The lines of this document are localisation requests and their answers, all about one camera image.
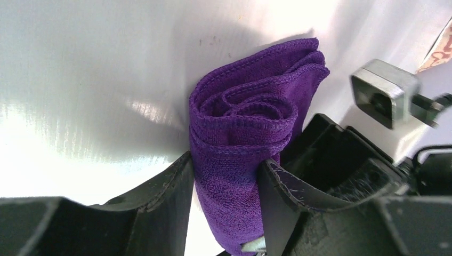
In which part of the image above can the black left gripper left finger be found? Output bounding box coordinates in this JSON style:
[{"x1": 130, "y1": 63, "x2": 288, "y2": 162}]
[{"x1": 1, "y1": 152, "x2": 193, "y2": 255}]

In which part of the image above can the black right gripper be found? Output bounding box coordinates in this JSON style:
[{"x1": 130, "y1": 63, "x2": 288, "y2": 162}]
[{"x1": 280, "y1": 114, "x2": 451, "y2": 202}]

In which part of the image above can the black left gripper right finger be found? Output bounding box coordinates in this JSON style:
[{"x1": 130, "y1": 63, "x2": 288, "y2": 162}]
[{"x1": 257, "y1": 159, "x2": 451, "y2": 255}]

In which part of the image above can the purple towel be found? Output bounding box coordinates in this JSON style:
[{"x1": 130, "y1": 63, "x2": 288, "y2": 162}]
[{"x1": 188, "y1": 38, "x2": 329, "y2": 255}]

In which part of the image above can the cream bear print towel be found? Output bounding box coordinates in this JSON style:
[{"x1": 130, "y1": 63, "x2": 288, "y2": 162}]
[{"x1": 415, "y1": 19, "x2": 451, "y2": 74}]

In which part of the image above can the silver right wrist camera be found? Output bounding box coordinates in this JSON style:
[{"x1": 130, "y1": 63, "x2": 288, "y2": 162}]
[{"x1": 350, "y1": 59, "x2": 421, "y2": 130}]

